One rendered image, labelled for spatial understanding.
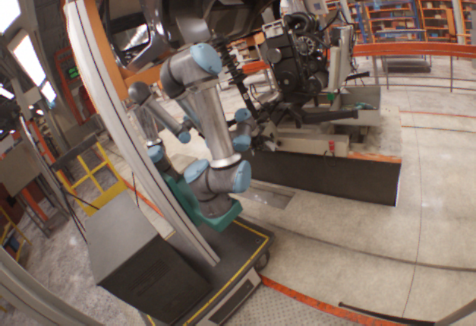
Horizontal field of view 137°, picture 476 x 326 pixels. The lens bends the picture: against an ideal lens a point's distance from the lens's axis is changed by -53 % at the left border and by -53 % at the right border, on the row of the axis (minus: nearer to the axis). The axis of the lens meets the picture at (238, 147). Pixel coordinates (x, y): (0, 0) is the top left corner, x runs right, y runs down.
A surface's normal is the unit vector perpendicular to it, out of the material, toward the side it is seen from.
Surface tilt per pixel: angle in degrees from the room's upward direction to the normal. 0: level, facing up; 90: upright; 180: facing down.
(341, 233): 0
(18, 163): 90
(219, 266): 0
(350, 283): 0
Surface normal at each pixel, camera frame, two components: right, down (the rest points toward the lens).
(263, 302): -0.32, -0.84
